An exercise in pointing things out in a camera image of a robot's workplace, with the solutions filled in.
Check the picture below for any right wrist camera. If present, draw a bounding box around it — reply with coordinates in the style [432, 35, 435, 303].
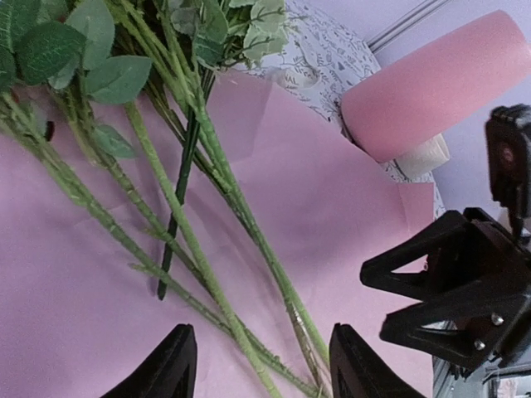
[485, 104, 530, 245]

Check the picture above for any pink wrapping paper sheet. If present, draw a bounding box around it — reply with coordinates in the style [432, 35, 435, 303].
[1, 72, 433, 397]

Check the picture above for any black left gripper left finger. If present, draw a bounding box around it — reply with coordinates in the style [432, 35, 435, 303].
[103, 324, 197, 398]

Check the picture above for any white coffee mug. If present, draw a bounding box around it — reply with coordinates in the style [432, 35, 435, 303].
[395, 134, 451, 178]

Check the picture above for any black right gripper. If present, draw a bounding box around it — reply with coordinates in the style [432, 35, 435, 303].
[379, 285, 531, 398]

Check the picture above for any pink flower bouquet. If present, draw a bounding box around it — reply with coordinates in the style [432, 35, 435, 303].
[1, 1, 329, 397]

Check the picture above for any floral patterned tablecloth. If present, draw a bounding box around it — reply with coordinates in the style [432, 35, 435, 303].
[235, 1, 381, 146]

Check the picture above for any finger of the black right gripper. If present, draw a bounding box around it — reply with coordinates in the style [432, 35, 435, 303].
[360, 209, 514, 299]

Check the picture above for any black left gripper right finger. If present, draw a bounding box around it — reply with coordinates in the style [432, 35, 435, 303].
[329, 323, 422, 398]

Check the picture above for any tall pink vase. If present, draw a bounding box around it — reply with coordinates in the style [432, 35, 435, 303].
[341, 10, 530, 163]

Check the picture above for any right aluminium frame post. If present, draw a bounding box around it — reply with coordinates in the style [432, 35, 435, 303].
[367, 0, 452, 54]

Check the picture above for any aluminium front rail base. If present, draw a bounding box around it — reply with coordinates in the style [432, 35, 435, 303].
[432, 358, 499, 398]

